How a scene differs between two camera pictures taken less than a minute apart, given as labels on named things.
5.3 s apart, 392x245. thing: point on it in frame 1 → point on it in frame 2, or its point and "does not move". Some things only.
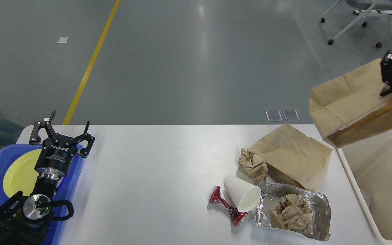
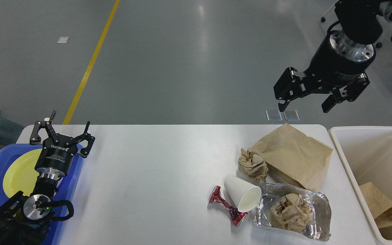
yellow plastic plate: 21,176 does not move
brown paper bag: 294,156 does not move
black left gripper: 55,158 does not move
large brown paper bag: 349,109 → 386,212
